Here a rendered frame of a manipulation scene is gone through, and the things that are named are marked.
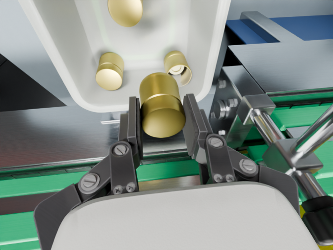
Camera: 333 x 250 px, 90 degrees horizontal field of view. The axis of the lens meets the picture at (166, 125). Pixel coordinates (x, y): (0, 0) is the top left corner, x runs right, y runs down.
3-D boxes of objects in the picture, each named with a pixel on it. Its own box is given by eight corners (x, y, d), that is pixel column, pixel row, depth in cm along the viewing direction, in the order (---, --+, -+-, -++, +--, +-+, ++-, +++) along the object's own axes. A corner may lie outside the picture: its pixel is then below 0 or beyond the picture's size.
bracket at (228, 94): (204, 116, 29) (217, 150, 25) (216, 66, 22) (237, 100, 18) (224, 114, 29) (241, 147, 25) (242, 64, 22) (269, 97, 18)
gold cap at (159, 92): (137, 72, 14) (137, 108, 11) (179, 71, 14) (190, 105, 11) (140, 104, 16) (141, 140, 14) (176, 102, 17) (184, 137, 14)
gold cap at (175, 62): (171, 61, 21) (167, 46, 24) (162, 85, 23) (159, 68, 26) (195, 68, 22) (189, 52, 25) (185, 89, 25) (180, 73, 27)
